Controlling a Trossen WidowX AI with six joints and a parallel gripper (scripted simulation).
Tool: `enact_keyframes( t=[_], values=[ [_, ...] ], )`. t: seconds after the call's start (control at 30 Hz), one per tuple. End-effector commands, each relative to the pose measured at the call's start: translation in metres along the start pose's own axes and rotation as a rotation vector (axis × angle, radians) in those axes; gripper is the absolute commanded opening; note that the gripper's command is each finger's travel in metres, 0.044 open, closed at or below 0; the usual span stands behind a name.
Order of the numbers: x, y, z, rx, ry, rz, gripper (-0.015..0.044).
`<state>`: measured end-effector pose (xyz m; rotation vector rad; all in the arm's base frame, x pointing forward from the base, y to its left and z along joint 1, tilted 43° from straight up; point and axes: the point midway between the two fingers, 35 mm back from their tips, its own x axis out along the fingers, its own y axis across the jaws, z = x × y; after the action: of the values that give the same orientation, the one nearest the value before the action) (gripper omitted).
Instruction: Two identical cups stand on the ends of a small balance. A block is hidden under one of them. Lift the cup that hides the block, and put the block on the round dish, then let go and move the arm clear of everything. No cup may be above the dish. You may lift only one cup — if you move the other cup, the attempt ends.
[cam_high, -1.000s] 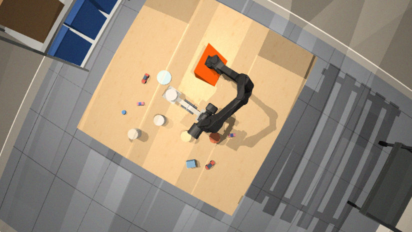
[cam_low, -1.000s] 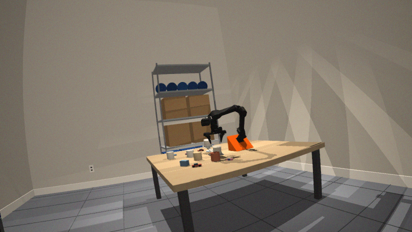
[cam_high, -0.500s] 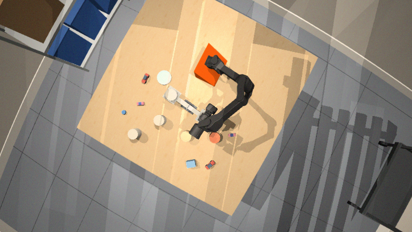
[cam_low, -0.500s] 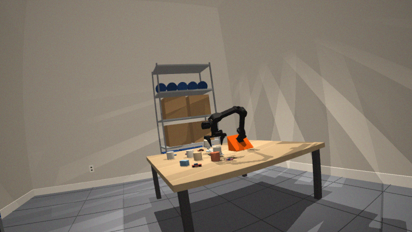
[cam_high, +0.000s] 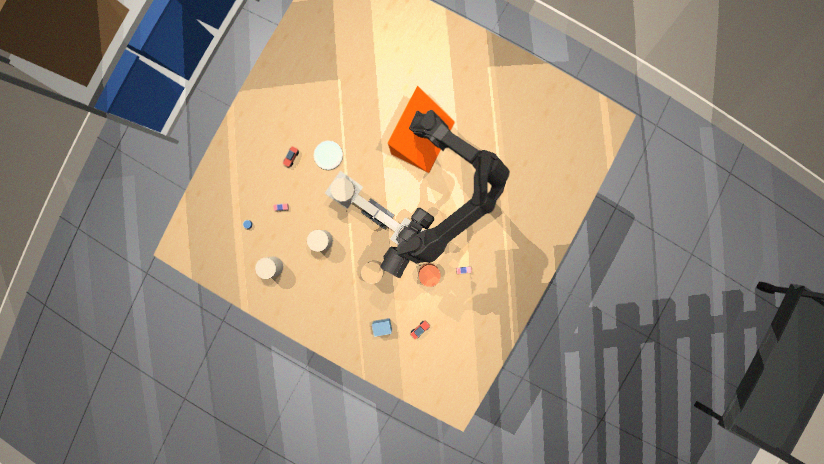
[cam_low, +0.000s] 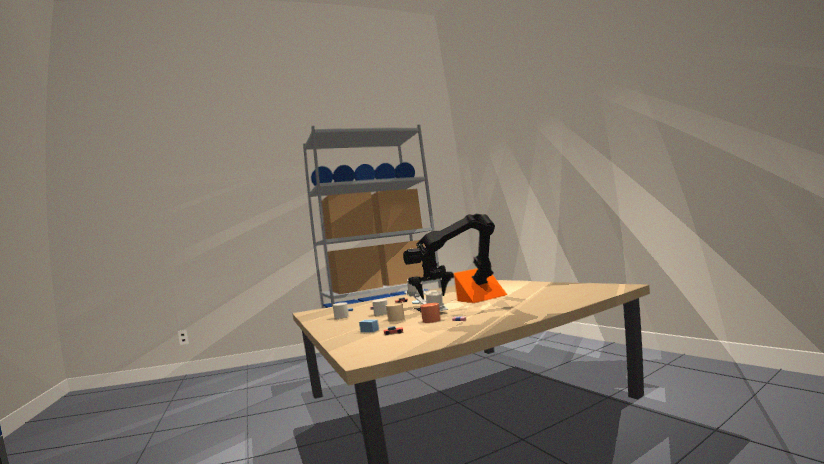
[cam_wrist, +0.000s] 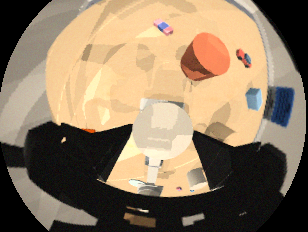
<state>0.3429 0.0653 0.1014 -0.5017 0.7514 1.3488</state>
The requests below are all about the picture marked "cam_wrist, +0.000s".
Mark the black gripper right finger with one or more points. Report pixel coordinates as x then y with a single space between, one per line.
219 160

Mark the red toy car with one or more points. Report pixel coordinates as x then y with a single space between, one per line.
246 59

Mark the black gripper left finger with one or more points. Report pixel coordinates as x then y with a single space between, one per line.
102 149

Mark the light blue box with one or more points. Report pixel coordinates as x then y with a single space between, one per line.
254 98

